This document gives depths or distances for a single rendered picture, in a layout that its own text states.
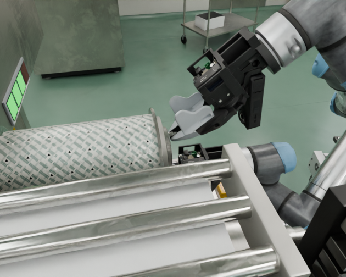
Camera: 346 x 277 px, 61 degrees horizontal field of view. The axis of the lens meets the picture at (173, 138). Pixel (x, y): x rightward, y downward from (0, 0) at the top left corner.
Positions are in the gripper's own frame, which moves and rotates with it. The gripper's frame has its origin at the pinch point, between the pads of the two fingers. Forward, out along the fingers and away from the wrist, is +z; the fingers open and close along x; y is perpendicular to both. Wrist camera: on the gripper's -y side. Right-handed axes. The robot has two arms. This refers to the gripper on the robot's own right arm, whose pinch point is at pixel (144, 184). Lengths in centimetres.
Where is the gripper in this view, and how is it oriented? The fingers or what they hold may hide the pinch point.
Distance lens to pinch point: 67.7
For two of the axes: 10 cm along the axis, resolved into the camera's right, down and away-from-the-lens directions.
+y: 0.0, -7.6, -6.5
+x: 2.1, 6.3, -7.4
